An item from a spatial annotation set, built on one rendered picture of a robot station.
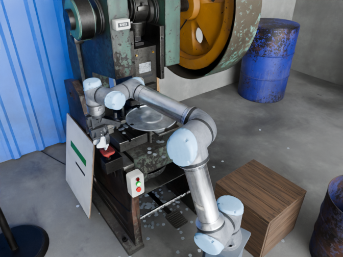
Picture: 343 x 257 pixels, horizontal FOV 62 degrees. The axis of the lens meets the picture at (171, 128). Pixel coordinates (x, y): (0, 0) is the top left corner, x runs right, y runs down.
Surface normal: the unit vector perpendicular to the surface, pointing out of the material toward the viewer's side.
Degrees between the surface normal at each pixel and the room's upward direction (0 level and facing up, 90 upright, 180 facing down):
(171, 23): 90
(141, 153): 0
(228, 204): 8
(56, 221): 0
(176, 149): 83
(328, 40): 90
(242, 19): 92
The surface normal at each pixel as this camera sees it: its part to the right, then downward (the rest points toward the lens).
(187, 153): -0.61, 0.31
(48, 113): 0.60, 0.43
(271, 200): 0.00, -0.85
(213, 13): -0.80, 0.32
